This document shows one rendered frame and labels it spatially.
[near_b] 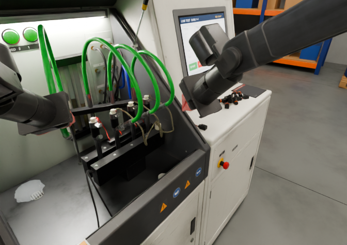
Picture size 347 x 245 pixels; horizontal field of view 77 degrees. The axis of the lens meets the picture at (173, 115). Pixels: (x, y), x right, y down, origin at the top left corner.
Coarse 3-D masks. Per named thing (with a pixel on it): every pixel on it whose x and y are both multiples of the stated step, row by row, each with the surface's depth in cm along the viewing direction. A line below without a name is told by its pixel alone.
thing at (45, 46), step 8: (40, 24) 56; (40, 32) 51; (40, 40) 49; (48, 40) 67; (40, 48) 48; (48, 48) 69; (48, 56) 48; (48, 64) 47; (48, 72) 46; (56, 72) 76; (48, 80) 46; (56, 80) 78; (48, 88) 46; (64, 128) 50; (64, 136) 53
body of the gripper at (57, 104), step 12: (36, 96) 37; (48, 96) 43; (60, 96) 43; (48, 108) 40; (60, 108) 43; (36, 120) 38; (48, 120) 41; (60, 120) 42; (72, 120) 43; (24, 132) 42
